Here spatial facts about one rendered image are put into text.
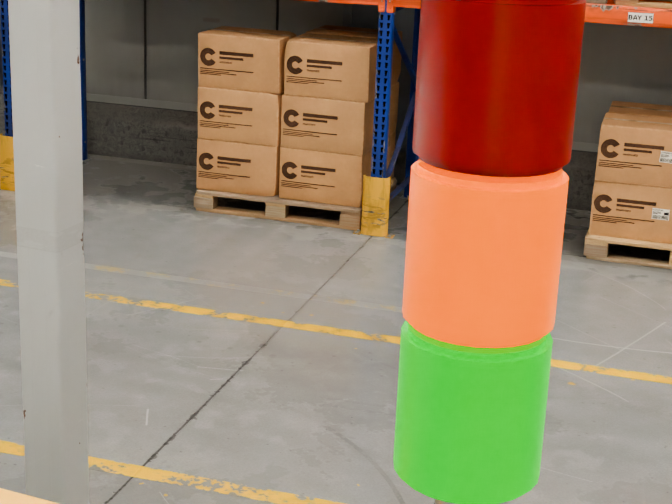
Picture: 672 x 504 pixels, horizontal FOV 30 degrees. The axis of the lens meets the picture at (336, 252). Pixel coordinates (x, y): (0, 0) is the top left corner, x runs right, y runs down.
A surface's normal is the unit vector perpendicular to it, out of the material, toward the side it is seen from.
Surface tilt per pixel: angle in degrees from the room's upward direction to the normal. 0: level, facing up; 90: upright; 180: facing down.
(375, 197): 90
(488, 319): 90
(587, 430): 0
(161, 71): 90
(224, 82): 93
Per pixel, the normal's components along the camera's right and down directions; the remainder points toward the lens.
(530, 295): 0.50, 0.28
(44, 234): -0.38, 0.26
